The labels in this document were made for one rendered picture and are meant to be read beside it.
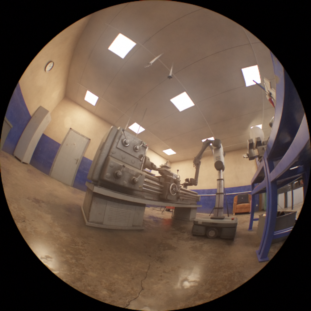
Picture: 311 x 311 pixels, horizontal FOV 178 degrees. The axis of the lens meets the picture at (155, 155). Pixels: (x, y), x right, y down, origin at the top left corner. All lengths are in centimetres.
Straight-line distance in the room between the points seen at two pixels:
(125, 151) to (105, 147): 28
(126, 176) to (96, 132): 393
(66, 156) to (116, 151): 339
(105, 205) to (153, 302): 101
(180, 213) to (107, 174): 239
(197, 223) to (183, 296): 115
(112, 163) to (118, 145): 30
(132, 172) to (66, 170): 352
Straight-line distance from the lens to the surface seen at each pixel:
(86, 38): 388
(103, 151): 122
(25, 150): 387
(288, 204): 502
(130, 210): 135
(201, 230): 154
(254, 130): 457
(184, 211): 293
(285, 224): 139
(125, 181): 115
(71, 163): 440
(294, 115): 80
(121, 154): 131
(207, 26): 306
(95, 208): 118
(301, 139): 49
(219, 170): 174
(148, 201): 137
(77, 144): 455
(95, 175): 117
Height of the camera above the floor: 48
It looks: 25 degrees up
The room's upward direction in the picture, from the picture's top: 11 degrees clockwise
